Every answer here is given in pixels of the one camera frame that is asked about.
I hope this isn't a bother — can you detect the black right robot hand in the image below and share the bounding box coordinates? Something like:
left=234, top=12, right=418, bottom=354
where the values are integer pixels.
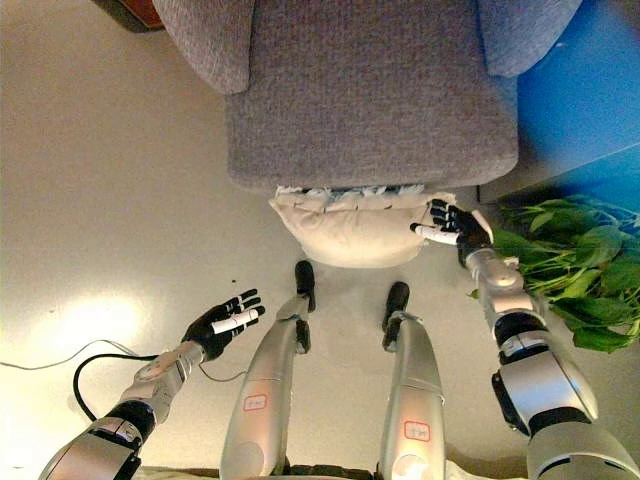
left=409, top=198, right=495, bottom=255

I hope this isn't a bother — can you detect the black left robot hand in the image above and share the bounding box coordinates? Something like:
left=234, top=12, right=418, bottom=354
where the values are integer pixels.
left=181, top=288, right=266, bottom=362

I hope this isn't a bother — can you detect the cream fringed pillow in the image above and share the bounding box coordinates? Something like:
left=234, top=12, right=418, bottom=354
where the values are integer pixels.
left=268, top=183, right=457, bottom=269

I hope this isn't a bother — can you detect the grey fabric sofa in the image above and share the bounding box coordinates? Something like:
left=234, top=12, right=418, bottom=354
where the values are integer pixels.
left=152, top=0, right=584, bottom=195

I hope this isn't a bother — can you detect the silver left robot leg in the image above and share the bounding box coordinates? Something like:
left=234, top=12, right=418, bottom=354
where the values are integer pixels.
left=218, top=260, right=317, bottom=480

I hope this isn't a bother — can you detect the silver robot leg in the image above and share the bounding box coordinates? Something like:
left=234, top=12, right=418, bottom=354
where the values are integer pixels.
left=377, top=281, right=448, bottom=480
left=218, top=260, right=317, bottom=480

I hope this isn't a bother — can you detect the green leafy plant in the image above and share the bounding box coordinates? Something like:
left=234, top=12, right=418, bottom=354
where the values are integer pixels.
left=469, top=194, right=640, bottom=355

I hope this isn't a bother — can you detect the silver right robot leg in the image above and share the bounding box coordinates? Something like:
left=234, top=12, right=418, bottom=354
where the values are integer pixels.
left=377, top=281, right=448, bottom=480

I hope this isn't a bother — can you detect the blue panel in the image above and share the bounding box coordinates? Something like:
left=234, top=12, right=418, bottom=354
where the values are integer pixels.
left=477, top=0, right=640, bottom=204

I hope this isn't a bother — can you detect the dark red wooden furniture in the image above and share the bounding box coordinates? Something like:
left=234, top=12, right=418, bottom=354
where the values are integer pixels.
left=92, top=0, right=166, bottom=34

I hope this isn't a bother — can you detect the thin grey floor cable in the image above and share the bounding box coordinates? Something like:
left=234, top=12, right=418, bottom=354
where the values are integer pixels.
left=0, top=339, right=249, bottom=384

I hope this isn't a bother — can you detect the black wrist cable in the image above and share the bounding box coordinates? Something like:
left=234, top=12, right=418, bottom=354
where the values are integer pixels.
left=72, top=353, right=160, bottom=423

